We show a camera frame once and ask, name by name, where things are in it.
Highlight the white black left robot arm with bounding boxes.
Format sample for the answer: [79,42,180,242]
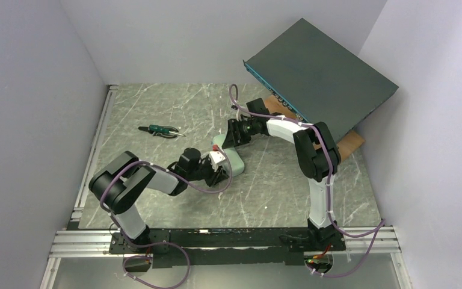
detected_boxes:
[88,145,235,245]

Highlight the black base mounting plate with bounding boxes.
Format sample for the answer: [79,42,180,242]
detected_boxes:
[108,227,346,269]

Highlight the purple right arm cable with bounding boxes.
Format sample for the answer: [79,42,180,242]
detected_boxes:
[228,84,386,279]

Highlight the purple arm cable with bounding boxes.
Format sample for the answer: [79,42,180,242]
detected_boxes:
[98,148,234,289]
[228,84,386,279]

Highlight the mint green umbrella case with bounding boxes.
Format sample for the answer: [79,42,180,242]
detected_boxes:
[212,134,245,177]

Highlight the brown wooden board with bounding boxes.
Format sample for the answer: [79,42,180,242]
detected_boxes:
[263,95,365,161]

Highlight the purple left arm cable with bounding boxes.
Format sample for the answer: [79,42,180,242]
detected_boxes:
[98,148,234,289]

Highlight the dark grey network switch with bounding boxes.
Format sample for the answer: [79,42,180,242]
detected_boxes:
[244,18,399,141]

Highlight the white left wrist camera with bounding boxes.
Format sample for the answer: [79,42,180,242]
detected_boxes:
[208,144,227,171]

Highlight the aluminium front rail frame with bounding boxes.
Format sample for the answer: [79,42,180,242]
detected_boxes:
[39,225,413,289]

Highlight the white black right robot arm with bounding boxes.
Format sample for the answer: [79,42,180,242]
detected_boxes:
[223,99,341,246]

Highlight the aluminium left side rail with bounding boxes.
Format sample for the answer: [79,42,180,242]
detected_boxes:
[69,84,119,223]

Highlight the green handled pliers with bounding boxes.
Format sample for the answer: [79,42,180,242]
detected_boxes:
[138,125,185,139]

